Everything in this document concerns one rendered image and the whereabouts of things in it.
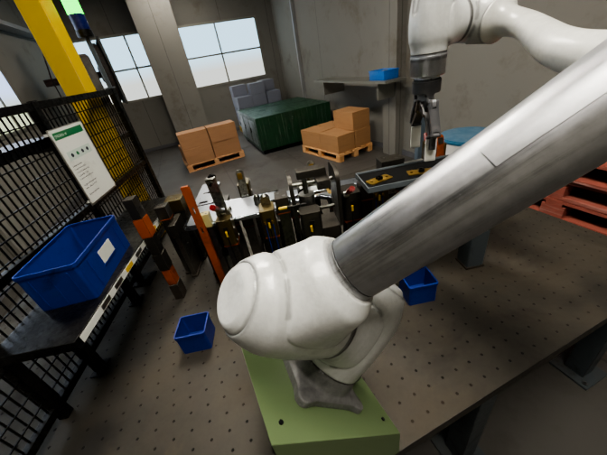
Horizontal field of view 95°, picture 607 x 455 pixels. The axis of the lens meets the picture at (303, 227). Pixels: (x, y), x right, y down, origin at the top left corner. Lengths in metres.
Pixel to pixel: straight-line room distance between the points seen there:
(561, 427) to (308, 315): 1.59
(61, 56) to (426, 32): 1.53
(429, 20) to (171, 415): 1.27
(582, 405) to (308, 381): 1.54
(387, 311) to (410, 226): 0.25
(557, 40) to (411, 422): 0.87
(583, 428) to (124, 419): 1.81
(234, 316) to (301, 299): 0.09
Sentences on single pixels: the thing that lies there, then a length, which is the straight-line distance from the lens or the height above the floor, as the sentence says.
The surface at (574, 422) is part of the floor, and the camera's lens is 1.91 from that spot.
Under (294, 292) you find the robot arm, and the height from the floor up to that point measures 1.27.
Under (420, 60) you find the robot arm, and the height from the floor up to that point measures 1.48.
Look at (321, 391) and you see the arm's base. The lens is 0.64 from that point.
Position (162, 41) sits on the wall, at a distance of 7.90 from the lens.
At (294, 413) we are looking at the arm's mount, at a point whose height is 1.01.
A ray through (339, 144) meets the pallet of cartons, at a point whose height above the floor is 0.28.
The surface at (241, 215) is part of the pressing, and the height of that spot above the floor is 1.00.
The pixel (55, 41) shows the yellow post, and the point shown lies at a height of 1.76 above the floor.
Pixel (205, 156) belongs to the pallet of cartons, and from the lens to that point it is 5.73.
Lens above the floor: 1.54
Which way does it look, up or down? 31 degrees down
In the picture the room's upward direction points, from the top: 10 degrees counter-clockwise
